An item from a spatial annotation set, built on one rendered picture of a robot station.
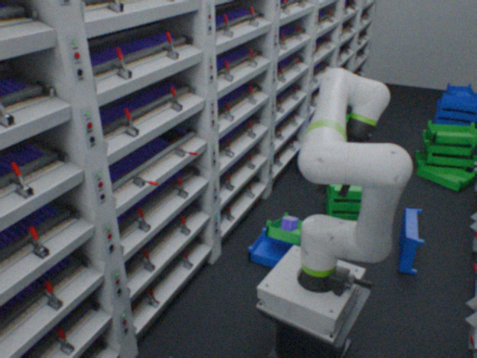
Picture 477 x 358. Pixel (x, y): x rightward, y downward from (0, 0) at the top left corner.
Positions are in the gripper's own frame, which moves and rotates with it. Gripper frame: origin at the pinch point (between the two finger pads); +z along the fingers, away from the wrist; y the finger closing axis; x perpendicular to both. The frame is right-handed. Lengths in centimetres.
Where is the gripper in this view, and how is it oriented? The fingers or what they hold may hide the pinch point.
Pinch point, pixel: (332, 192)
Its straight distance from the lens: 158.9
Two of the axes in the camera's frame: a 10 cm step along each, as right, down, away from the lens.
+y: -7.0, -1.3, -7.0
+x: 6.2, 3.7, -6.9
